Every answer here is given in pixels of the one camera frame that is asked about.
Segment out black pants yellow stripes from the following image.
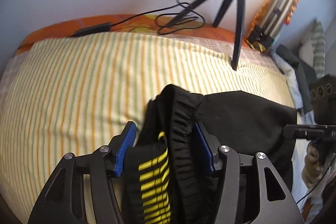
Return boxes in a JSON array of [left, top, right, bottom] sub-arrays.
[[125, 85, 303, 223]]

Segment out white knit gloved hand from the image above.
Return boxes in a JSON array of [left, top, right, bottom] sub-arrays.
[[302, 141, 335, 196]]

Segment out folded dark clothes stack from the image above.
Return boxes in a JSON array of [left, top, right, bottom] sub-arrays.
[[270, 44, 317, 114]]

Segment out green white patterned pillow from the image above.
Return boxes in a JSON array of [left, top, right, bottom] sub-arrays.
[[299, 19, 326, 79]]

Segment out colourful hanging cloth ornament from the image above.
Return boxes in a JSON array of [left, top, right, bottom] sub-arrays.
[[284, 0, 299, 26]]

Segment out folded silver tripod stand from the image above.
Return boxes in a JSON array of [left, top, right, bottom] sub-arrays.
[[245, 0, 294, 52]]

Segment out yellow striped bed blanket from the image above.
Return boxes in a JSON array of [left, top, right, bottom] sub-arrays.
[[1, 32, 294, 223]]

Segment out black mini tripod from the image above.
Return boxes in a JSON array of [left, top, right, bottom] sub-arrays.
[[167, 0, 245, 70]]

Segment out checked white bed cover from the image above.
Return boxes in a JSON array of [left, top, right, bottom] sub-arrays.
[[1, 36, 280, 98]]

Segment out orange bed sheet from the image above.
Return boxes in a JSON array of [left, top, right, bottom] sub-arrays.
[[15, 14, 235, 55]]

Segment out black braided cable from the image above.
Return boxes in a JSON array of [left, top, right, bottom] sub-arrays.
[[296, 155, 336, 205]]

